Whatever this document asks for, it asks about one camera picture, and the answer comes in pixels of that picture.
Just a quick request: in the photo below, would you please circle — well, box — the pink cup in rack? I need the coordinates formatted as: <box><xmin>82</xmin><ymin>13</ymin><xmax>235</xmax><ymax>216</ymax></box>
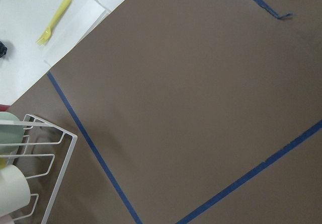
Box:
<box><xmin>0</xmin><ymin>215</ymin><xmax>14</xmax><ymax>224</ymax></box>

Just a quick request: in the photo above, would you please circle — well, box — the red cylinder bottle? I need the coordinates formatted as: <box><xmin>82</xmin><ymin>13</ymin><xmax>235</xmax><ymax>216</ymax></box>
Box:
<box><xmin>0</xmin><ymin>104</ymin><xmax>10</xmax><ymax>112</ymax></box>

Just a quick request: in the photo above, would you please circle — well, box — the white cup in rack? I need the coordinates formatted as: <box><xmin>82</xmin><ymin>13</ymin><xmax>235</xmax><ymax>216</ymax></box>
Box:
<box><xmin>1</xmin><ymin>165</ymin><xmax>31</xmax><ymax>217</ymax></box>

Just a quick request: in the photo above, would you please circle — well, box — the white wire cup rack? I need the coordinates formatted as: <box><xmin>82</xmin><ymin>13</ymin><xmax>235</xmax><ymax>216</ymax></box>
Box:
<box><xmin>1</xmin><ymin>112</ymin><xmax>77</xmax><ymax>223</ymax></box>

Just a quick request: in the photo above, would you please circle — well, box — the yellow spoon on desk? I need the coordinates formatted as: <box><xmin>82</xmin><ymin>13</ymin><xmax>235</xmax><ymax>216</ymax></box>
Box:
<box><xmin>36</xmin><ymin>0</ymin><xmax>72</xmax><ymax>45</ymax></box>

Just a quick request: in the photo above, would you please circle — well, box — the yellow cup in rack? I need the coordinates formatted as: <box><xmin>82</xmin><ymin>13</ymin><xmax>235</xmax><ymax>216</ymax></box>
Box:
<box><xmin>0</xmin><ymin>158</ymin><xmax>7</xmax><ymax>169</ymax></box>

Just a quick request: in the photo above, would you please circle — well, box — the green cup in rack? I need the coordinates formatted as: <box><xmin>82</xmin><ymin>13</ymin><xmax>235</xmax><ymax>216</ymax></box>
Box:
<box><xmin>1</xmin><ymin>125</ymin><xmax>25</xmax><ymax>154</ymax></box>

